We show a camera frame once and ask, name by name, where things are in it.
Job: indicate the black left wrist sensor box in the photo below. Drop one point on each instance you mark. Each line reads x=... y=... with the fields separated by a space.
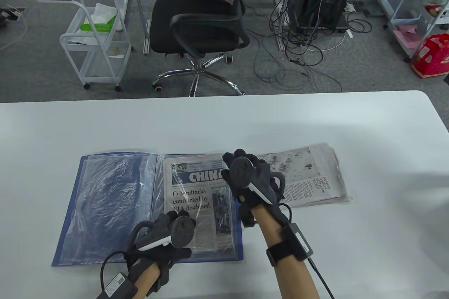
x=117 y=285

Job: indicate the newspaper with grey photo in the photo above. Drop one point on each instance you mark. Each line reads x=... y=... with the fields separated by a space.
x=305 y=187

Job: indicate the newspaper with blue masthead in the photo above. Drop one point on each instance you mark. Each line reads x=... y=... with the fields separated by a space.
x=189 y=204

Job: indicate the person's left hand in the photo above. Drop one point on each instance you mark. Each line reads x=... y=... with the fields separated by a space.
x=162 y=225

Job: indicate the pink paper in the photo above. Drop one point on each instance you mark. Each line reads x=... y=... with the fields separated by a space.
x=408 y=38

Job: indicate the white desk leg frame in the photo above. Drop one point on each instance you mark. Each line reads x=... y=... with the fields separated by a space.
x=279 y=32

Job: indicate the floor power strip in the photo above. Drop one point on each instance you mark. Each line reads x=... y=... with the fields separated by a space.
x=10 y=13

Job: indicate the black right hand controller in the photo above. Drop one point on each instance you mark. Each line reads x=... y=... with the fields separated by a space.
x=241 y=172

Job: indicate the black office chair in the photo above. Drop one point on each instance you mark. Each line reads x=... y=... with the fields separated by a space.
x=196 y=22

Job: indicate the black left hand controller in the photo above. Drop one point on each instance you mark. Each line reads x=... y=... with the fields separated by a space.
x=183 y=231

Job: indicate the person's right hand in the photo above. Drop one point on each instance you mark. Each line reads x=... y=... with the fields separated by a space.
x=245 y=213

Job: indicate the black hand controller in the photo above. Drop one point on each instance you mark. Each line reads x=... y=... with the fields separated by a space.
x=241 y=172
x=183 y=231

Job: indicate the person's left forearm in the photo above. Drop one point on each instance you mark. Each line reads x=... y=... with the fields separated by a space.
x=147 y=278

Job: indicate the person's right forearm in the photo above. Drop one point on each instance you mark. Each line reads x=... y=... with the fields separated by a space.
x=298 y=278

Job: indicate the white shelf rack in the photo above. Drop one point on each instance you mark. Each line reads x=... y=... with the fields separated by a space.
x=414 y=20

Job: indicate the blue file folder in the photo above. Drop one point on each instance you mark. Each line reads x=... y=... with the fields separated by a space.
x=105 y=208

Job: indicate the red gift bag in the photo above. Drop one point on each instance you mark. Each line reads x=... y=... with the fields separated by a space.
x=433 y=57

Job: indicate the black right wrist sensor box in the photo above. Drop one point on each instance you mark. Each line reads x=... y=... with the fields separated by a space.
x=298 y=241

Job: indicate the black wrist sensor box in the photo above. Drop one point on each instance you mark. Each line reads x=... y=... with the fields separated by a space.
x=298 y=241
x=117 y=285

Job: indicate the white crumpled paper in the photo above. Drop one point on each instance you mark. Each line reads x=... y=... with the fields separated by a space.
x=82 y=40

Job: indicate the green tissue box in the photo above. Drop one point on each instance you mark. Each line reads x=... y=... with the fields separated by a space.
x=98 y=27

